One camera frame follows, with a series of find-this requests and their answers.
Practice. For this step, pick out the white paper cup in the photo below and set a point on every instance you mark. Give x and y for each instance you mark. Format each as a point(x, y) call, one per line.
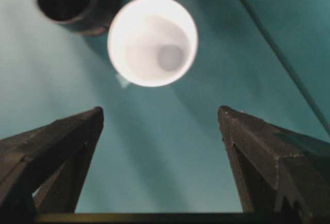
point(144, 28)

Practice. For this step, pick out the blue-green table cloth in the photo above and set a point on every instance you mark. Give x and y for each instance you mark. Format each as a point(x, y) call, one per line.
point(165, 144)

